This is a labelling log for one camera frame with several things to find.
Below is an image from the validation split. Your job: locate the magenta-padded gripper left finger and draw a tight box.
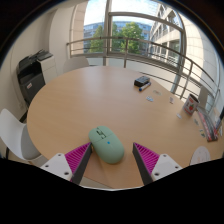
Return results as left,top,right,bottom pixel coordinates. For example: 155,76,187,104
40,142,93,186

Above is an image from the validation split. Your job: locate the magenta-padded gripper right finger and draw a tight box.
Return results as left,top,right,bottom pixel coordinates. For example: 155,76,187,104
132,142,184,186

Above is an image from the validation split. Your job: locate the pale green computer mouse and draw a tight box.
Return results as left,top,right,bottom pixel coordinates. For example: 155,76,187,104
87,125,126,165

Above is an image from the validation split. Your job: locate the white plastic chair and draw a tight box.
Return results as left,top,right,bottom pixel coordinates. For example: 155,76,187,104
62,56,91,74
0,107,43,163
198,85,215,110

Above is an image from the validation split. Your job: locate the blue whiteboard marker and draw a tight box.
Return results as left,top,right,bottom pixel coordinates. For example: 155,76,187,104
138,81,152,92

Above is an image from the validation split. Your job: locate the black whiteboard eraser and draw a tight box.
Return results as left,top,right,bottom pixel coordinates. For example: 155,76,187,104
133,75,151,88

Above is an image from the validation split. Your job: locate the black and white office printer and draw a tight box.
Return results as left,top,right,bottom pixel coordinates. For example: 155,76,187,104
16,48,59,106

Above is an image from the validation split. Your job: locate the metal balcony railing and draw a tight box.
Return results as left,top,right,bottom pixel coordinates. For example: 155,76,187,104
65,36,221,111

